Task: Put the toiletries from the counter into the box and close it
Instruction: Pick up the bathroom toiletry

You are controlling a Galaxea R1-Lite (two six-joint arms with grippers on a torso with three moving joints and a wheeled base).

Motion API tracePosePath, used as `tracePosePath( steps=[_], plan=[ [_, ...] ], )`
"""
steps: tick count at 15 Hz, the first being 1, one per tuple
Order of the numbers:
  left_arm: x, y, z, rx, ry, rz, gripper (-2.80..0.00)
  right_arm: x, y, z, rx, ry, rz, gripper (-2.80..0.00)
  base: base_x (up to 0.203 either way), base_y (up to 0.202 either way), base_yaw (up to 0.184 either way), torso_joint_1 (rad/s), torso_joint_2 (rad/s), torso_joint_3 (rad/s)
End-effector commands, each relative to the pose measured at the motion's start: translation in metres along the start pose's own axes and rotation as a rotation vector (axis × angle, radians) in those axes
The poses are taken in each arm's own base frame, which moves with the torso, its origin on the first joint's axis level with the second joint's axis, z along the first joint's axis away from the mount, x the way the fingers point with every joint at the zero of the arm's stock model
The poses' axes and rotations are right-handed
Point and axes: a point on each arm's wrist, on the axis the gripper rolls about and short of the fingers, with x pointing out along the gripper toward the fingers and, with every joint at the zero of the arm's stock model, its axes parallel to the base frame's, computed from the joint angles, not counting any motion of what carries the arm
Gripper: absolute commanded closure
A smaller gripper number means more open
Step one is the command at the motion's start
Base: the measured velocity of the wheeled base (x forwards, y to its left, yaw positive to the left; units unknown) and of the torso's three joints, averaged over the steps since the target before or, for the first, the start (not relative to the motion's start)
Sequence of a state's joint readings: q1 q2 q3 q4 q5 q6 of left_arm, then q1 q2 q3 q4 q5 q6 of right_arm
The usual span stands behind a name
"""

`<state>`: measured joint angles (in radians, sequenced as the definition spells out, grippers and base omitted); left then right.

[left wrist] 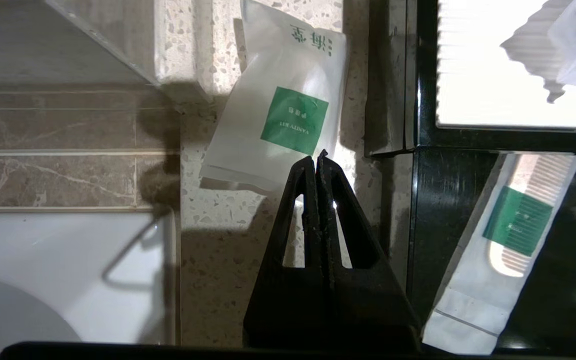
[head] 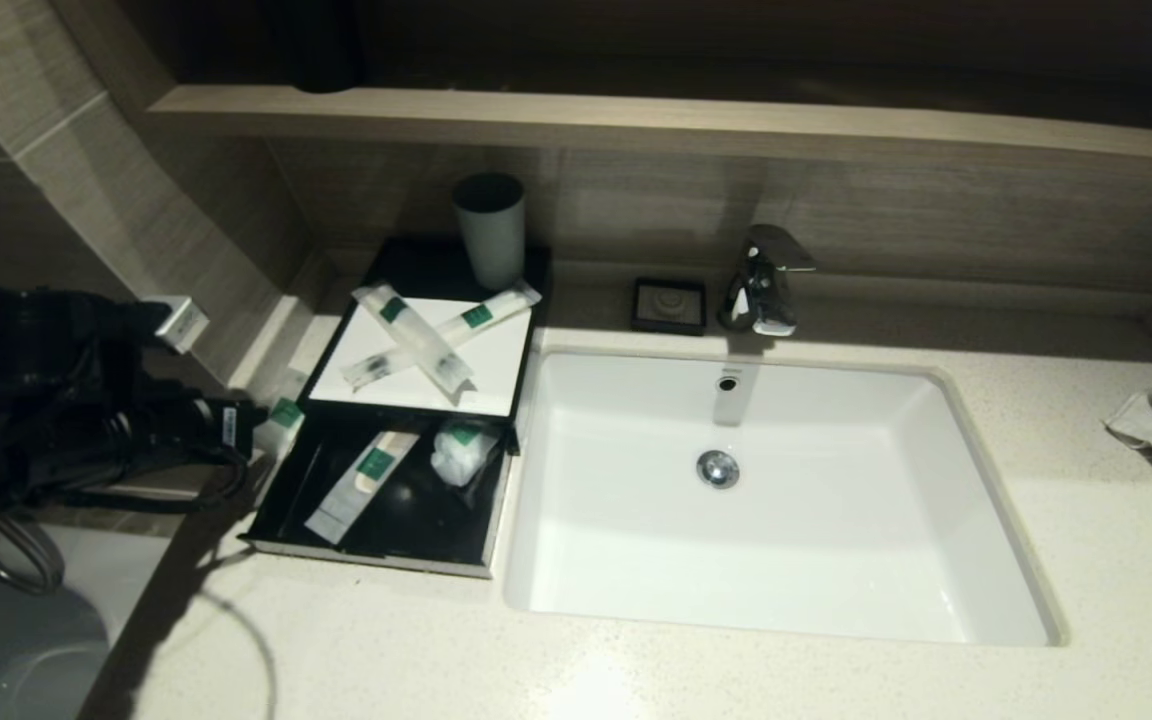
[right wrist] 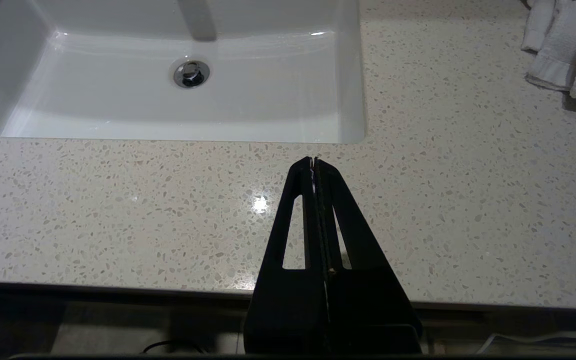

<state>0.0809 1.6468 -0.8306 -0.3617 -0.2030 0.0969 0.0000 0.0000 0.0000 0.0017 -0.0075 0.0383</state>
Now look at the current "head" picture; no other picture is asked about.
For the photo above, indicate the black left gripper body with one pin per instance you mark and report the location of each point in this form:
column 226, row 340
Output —
column 66, row 340

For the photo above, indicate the wide frosted packet green label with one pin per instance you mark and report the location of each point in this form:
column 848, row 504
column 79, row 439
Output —
column 421, row 335

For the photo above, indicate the black sliding drawer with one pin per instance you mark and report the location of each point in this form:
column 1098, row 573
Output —
column 426, row 515

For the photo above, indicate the shower cap sachet green label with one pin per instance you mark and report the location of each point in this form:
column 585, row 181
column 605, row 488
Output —
column 461, row 452

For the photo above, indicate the black amenity box with drawer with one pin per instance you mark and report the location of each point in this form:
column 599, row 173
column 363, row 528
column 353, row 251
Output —
column 436, row 262

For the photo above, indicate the small packet green label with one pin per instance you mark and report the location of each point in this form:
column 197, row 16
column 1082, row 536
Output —
column 361, row 485

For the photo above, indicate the slim long packet green label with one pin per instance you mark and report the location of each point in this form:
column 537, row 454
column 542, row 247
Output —
column 491, row 310

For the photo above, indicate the white rectangular pad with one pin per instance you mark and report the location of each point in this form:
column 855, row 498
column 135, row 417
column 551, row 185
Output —
column 491, row 375

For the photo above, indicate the grey cup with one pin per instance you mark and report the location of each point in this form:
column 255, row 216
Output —
column 489, row 235

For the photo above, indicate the black square soap dish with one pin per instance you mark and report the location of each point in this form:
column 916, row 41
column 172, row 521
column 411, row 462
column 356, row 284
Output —
column 670, row 306

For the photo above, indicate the chrome sink drain stopper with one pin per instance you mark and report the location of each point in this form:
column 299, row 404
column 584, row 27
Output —
column 717, row 469

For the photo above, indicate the chrome faucet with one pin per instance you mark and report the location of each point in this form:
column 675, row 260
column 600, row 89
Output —
column 761, row 285

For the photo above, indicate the white rectangular sink basin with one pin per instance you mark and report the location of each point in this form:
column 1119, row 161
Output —
column 786, row 560

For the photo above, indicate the light wooden wall shelf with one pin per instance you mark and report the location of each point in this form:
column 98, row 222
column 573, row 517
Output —
column 636, row 125

